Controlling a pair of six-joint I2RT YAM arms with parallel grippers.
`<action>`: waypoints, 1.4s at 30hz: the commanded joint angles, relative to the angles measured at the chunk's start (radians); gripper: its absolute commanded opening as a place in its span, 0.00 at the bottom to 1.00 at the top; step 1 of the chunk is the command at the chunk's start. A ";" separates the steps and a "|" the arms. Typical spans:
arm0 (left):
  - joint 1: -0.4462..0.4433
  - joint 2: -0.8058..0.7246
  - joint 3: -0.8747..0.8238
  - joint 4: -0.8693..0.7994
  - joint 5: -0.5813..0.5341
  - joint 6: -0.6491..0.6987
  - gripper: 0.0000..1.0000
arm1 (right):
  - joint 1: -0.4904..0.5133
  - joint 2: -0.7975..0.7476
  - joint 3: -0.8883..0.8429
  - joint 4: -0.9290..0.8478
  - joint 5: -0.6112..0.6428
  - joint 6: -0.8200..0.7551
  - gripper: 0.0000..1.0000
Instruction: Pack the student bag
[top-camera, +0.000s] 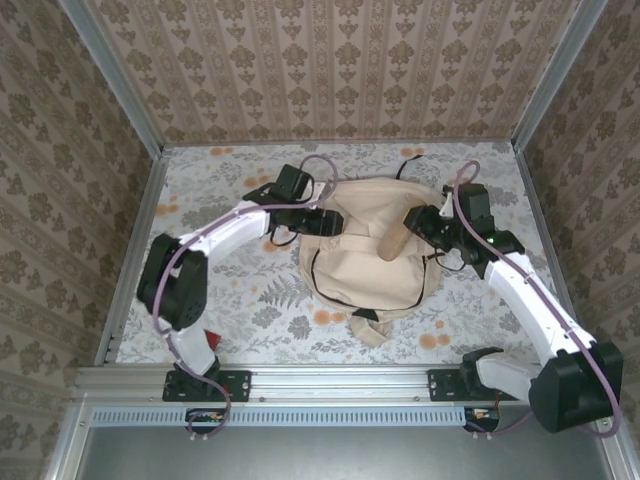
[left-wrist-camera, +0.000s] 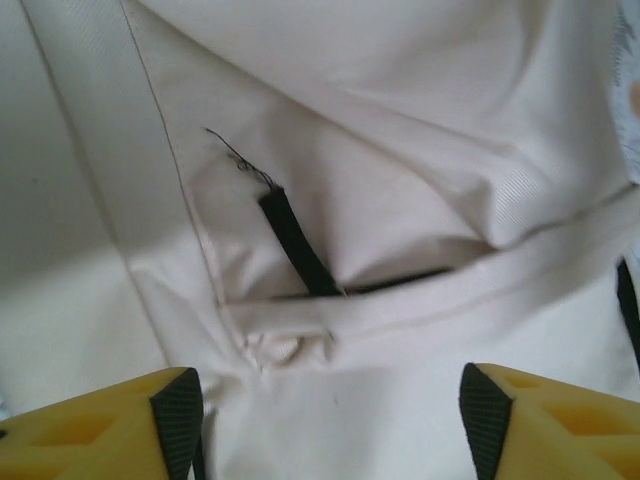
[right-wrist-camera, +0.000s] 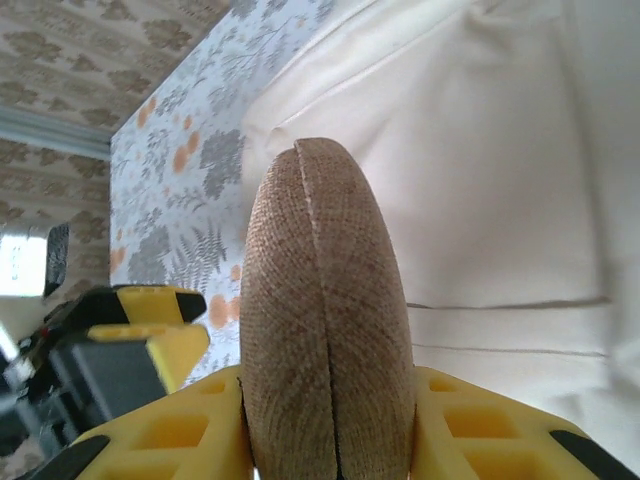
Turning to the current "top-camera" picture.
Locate beige cylindrical pencil case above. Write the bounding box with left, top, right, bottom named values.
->
left=378, top=222, right=414, bottom=262

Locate beige canvas backpack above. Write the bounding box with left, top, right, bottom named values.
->
left=298, top=154, right=444, bottom=349

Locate floral tablecloth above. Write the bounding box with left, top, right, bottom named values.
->
left=114, top=142, right=581, bottom=365

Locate small controller board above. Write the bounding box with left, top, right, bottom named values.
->
left=463, top=407, right=501, bottom=432
left=185, top=408, right=226, bottom=434

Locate grey sheet metal panel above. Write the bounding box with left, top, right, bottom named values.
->
left=74, top=424, right=616, bottom=480

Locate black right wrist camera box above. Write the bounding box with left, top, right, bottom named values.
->
left=452, top=183, right=494, bottom=221

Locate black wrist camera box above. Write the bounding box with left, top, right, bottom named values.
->
left=452, top=183, right=494, bottom=221
left=274, top=163, right=316, bottom=199

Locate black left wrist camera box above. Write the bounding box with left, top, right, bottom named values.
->
left=274, top=163, right=316, bottom=199

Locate aluminium side rail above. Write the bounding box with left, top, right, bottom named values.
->
left=94, top=149, right=171, bottom=366
left=513, top=149, right=585, bottom=364

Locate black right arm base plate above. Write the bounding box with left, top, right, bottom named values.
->
left=427, top=368, right=521, bottom=403

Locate aluminium front frame rail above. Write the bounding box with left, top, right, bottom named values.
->
left=74, top=364, right=614, bottom=402

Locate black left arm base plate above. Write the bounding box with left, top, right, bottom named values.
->
left=162, top=369, right=253, bottom=403

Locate grey slotted cable duct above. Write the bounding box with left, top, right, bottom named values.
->
left=92, top=407, right=469, bottom=427

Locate aluminium frame post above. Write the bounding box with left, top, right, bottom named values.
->
left=58, top=0, right=166, bottom=154
left=512, top=0, right=610, bottom=151

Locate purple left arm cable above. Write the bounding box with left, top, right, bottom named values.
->
left=152, top=154, right=339, bottom=444

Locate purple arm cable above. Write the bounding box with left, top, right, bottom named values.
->
left=152, top=154, right=339, bottom=444
left=452, top=159, right=624, bottom=441

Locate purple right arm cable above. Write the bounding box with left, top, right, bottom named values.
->
left=452, top=159, right=624, bottom=441

